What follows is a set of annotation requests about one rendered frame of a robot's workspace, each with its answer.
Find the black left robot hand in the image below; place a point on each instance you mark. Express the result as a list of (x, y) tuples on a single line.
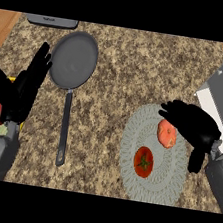
[(20, 93)]

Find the orange squash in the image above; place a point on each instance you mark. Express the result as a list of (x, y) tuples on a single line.
[(166, 134)]

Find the grey round woven placemat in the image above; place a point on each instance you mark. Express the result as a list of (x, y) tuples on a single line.
[(143, 182)]

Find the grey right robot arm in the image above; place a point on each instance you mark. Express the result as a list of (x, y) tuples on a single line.
[(220, 173)]

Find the dark grey frying pan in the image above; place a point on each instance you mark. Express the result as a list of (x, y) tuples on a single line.
[(70, 77)]

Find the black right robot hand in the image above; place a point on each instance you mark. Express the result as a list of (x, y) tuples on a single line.
[(195, 124)]

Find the red tomato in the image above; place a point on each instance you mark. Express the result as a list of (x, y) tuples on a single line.
[(143, 162)]

